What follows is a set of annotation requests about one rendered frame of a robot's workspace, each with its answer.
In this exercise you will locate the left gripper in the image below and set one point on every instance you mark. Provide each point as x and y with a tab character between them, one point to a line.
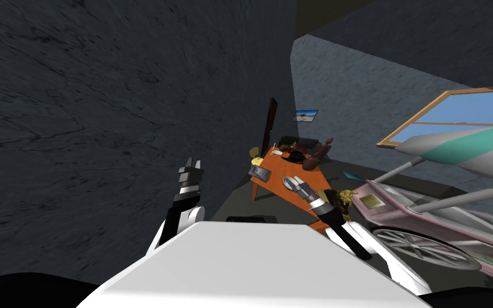
190	175

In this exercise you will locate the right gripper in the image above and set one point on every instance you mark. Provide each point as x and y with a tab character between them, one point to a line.
305	191

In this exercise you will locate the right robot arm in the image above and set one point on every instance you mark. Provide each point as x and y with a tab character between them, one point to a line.
336	220

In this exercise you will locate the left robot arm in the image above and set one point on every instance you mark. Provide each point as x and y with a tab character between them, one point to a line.
178	222

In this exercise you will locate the grey plate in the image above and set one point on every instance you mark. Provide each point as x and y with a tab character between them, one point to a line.
289	183

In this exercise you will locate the orange table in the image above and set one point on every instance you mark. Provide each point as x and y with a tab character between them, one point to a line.
278	171

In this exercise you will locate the black bowl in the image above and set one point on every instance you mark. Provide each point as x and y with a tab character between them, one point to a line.
296	157

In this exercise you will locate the brown teddy bear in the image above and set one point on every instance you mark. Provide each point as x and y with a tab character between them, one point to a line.
317	156

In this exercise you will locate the white small dish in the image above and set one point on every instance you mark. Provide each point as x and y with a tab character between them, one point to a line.
277	152

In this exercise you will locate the brown and yellow plant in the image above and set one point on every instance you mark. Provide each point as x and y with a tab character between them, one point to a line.
340	200

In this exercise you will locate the yellow chair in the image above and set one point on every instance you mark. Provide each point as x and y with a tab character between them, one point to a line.
256	156

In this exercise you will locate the teal flat mat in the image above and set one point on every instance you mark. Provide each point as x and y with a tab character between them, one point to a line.
352	176

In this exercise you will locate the dark brown door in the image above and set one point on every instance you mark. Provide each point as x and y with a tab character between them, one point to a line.
269	126

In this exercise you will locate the framed picture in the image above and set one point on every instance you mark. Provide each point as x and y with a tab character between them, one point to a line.
306	116

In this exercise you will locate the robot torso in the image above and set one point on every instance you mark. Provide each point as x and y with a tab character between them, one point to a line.
246	269

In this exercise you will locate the pink cart with awning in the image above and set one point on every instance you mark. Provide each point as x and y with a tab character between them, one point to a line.
434	214

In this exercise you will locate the wooden framed window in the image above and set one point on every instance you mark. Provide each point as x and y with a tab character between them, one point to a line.
464	115

